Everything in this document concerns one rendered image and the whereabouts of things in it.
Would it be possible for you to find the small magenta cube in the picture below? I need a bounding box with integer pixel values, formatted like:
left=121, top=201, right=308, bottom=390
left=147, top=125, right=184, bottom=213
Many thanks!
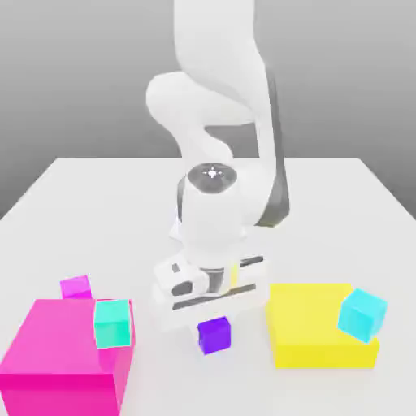
left=59, top=274, right=93, bottom=300

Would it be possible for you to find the small purple cube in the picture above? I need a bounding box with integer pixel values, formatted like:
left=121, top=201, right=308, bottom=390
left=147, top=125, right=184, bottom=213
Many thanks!
left=197, top=315, right=232, bottom=356

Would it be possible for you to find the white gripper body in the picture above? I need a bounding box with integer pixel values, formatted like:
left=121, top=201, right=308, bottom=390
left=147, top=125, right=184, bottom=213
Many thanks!
left=151, top=253, right=270, bottom=333

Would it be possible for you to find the large yellow box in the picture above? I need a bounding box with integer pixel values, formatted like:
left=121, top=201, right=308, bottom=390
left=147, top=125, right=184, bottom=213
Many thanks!
left=265, top=283, right=380, bottom=371

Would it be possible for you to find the large pink box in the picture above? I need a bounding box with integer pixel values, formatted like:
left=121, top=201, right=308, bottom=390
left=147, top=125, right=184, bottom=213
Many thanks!
left=0, top=297, right=137, bottom=416

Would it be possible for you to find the small cyan cube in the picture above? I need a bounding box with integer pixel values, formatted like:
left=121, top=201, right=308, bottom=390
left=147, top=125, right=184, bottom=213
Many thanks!
left=336, top=287, right=389, bottom=345

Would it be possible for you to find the small teal cube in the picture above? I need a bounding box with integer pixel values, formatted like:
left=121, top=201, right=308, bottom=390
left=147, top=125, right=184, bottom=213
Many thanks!
left=93, top=298, right=132, bottom=349

